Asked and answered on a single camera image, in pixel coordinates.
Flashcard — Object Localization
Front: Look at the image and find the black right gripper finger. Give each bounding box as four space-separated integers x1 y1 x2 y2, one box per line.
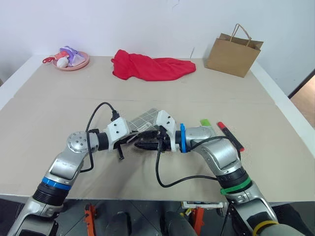
133 140 160 151
139 131 160 140

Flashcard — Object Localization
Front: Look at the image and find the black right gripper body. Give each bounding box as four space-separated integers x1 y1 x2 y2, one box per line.
157 126 173 152

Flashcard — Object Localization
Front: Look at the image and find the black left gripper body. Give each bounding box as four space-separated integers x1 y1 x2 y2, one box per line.
113 131 140 150

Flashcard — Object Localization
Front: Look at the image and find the grid pattern pouch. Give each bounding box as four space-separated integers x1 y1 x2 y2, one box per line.
128 107 161 134

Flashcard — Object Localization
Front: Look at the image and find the green highlighter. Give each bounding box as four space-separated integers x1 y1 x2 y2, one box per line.
199 118 214 129

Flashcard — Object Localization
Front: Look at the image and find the red and black marker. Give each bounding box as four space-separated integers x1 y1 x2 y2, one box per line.
217 121 246 152

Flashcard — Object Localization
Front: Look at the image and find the red cloth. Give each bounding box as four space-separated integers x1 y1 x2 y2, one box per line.
111 49 197 82

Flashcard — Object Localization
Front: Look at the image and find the dark rounded shape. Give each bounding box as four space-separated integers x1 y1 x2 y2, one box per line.
107 211 132 236
162 210 198 236

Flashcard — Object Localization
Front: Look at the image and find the orange metal stand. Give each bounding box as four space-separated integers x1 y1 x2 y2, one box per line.
83 203 97 236
181 206 205 232

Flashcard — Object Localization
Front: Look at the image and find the pink plate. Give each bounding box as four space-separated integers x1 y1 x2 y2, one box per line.
52 51 91 72

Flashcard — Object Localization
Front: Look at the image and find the purple plastic toy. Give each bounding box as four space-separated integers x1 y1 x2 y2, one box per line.
59 45 85 67

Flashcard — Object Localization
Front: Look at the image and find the brown paper bag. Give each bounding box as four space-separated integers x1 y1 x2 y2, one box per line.
204 23 264 79

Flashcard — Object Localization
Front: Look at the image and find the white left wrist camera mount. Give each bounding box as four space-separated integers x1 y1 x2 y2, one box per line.
102 116 130 150

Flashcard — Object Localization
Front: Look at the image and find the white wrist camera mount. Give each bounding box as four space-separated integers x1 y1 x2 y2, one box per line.
156 110 183 152
102 116 130 150

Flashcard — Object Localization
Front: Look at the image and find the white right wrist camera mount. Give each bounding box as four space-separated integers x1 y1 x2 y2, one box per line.
156 110 183 152

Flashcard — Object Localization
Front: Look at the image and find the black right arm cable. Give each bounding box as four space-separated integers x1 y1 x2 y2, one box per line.
155 136 228 189

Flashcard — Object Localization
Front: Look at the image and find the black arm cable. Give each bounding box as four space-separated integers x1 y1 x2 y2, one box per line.
155 136 228 189
80 102 121 173

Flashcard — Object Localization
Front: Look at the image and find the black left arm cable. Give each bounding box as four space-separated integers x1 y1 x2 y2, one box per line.
80 102 121 173

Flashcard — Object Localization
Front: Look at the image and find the dark door frame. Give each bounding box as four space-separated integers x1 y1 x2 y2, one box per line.
287 68 315 99

